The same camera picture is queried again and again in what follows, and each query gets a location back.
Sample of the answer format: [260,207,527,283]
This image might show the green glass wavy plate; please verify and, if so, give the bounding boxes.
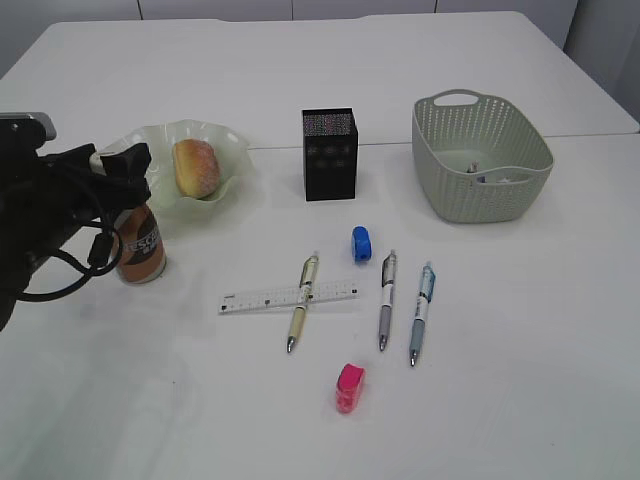
[100,119,254,220]

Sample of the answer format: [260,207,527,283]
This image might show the grey retractable pen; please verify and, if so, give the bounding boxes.
[378,249,397,352]

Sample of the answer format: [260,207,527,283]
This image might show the black mesh pen holder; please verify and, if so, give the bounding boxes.
[302,108,358,202]

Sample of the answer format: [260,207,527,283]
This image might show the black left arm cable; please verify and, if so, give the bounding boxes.
[14,164,124,303]

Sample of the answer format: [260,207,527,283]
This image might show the sugared bread bun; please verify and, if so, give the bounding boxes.
[172,139,222,199]

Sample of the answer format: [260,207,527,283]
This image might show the pink pencil sharpener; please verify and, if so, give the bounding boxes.
[335,363,366,414]

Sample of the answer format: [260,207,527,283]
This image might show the clear plastic ruler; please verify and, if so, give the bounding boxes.
[218,280,360,315]

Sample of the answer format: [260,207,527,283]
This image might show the green plastic woven basket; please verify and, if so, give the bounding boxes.
[412,89,554,224]

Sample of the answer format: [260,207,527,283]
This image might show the brown Nescafe coffee bottle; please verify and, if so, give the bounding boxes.
[112,204,167,284]

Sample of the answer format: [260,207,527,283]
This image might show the beige retractable pen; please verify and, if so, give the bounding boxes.
[286,251,319,354]

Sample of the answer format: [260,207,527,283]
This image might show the blue pencil sharpener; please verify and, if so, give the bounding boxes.
[351,226,372,263]

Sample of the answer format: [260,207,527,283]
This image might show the light blue retractable pen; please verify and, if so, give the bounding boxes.
[409,261,436,368]

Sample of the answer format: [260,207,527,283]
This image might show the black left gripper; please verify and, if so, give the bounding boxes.
[1,121,152,326]

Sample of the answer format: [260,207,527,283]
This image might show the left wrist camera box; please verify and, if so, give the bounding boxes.
[1,112,57,145]

